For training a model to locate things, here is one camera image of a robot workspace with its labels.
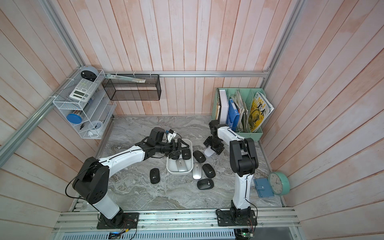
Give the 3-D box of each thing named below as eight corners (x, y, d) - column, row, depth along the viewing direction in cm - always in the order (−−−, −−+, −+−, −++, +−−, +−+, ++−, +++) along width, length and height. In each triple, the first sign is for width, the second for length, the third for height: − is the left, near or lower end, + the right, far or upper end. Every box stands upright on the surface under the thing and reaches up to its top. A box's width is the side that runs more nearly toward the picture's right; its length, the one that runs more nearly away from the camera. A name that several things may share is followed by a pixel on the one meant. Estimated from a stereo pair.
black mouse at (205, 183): (197, 189, 86) (197, 187, 84) (197, 179, 89) (197, 178, 87) (213, 189, 86) (214, 187, 84) (212, 179, 89) (213, 178, 87)
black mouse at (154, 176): (149, 183, 87) (148, 182, 86) (151, 169, 93) (150, 168, 91) (159, 183, 87) (159, 182, 86) (161, 169, 93) (160, 168, 91)
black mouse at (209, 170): (210, 180, 89) (211, 178, 87) (200, 168, 93) (200, 167, 92) (217, 174, 91) (218, 172, 89) (206, 163, 96) (207, 161, 94)
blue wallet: (258, 197, 83) (259, 196, 81) (253, 179, 89) (254, 178, 87) (272, 197, 83) (274, 196, 81) (266, 179, 89) (268, 178, 87)
